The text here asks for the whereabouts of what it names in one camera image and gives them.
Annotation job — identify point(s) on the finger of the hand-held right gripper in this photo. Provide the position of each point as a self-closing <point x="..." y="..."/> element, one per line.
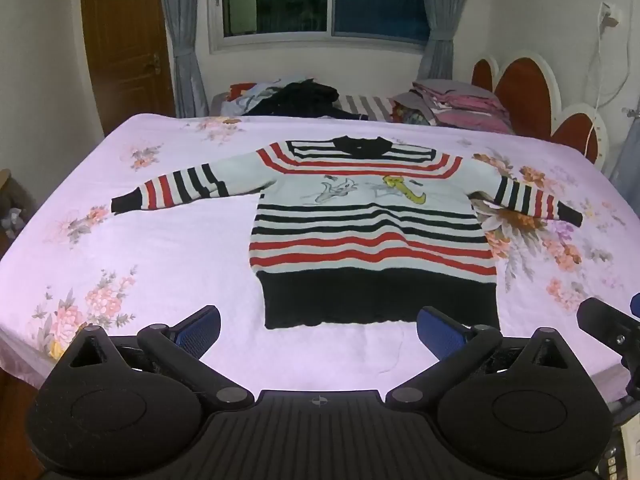
<point x="607" y="325"/>

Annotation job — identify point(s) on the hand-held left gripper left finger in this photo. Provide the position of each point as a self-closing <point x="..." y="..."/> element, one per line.
<point x="197" y="330"/>

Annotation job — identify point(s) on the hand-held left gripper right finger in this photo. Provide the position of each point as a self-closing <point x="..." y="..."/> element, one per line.
<point x="440" y="330"/>

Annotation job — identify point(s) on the striped knit sweater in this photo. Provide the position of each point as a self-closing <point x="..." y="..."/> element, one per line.
<point x="370" y="240"/>

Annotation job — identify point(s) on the pile of light clothes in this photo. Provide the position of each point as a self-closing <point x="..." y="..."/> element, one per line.
<point x="240" y="100"/>

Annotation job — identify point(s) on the pile of dark clothes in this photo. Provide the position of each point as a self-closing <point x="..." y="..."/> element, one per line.
<point x="305" y="97"/>

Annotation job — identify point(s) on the bed with pink floral sheet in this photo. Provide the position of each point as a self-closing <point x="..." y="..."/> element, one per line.
<point x="150" y="240"/>

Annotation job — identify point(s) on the grey-blue cloth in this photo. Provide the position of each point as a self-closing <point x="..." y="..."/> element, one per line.
<point x="627" y="160"/>

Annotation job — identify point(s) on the stack of folded pink bedding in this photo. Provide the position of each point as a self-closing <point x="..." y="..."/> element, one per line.
<point x="460" y="107"/>

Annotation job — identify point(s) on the grey striped cloth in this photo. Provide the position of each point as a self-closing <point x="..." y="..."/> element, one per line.
<point x="365" y="105"/>

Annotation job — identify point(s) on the scalloped brown headboard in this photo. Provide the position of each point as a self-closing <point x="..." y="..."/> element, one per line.
<point x="525" y="90"/>

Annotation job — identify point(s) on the grey curtain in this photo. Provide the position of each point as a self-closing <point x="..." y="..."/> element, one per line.
<point x="182" y="35"/>
<point x="440" y="35"/>

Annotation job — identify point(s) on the brown wooden door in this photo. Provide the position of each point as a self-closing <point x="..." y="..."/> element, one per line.
<point x="125" y="35"/>

